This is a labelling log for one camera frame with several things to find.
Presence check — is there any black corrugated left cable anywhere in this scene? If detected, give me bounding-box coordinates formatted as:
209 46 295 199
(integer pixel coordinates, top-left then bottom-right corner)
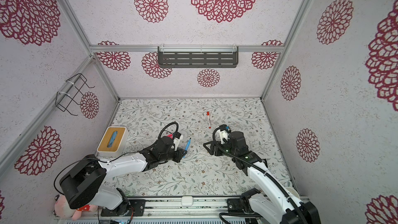
157 122 180 141

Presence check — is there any blue highlighter pen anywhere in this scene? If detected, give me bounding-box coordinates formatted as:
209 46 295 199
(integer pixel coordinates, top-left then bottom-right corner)
183 138 191 158

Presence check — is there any white mug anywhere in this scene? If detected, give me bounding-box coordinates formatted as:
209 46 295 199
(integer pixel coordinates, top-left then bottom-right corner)
285 187 301 199

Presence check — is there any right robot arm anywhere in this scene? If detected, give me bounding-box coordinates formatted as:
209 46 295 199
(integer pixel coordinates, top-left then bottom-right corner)
203 125 321 224

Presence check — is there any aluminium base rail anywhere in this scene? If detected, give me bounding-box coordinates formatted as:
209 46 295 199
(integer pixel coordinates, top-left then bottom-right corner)
53 196 271 224

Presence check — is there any pink plush toy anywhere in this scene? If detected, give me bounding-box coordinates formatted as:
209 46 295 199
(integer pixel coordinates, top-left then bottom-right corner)
53 195 98 221

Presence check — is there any black wire wall rack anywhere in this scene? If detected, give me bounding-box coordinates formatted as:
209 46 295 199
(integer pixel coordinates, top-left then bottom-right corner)
55 73 95 116

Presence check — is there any white wooden-top tissue box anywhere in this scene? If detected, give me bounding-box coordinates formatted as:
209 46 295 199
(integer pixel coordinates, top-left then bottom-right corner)
96 126 129 158

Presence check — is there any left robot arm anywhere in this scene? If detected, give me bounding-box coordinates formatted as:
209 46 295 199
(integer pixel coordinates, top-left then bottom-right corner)
59 136 187 216

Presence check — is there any small white box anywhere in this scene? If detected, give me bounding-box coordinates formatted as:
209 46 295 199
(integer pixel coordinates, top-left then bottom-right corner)
181 196 194 207

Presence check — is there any dark metal wall shelf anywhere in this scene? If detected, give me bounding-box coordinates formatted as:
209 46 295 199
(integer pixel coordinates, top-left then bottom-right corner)
157 46 239 68

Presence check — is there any white red-tipped marker pen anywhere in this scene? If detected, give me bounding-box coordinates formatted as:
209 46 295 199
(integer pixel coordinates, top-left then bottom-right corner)
206 112 211 129

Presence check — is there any black corrugated cable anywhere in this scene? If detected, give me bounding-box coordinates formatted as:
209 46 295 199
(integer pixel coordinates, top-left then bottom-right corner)
212 125 308 224
157 122 180 141

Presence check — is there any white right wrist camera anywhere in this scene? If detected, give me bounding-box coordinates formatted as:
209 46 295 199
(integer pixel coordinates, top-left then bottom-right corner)
218 124 231 145

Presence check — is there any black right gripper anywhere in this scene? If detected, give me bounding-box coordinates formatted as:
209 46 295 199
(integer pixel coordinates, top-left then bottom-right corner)
204 140 237 160

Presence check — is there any black corrugated right cable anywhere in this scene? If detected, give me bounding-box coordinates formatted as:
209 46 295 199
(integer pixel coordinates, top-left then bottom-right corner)
212 125 308 224

